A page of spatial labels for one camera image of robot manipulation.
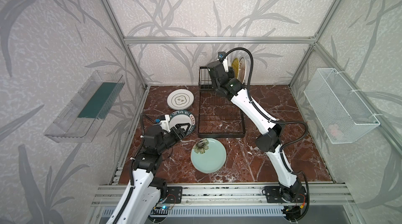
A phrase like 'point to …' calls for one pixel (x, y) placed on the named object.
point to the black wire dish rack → (218, 117)
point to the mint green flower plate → (212, 159)
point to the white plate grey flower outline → (180, 99)
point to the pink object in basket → (334, 130)
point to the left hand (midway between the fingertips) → (188, 128)
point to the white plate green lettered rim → (182, 117)
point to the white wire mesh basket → (345, 117)
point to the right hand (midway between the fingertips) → (227, 68)
